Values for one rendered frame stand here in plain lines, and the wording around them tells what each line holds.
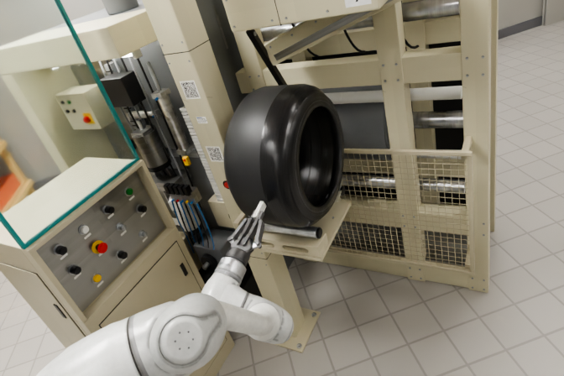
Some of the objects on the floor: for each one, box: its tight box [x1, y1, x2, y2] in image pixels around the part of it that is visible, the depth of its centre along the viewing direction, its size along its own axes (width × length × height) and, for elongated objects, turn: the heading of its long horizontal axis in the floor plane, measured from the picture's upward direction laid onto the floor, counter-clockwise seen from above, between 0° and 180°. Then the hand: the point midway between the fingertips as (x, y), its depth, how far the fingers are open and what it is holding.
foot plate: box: [271, 307, 321, 353], centre depth 233 cm, size 27×27×2 cm
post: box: [123, 0, 305, 337], centre depth 172 cm, size 13×13×250 cm
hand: (259, 211), depth 140 cm, fingers closed
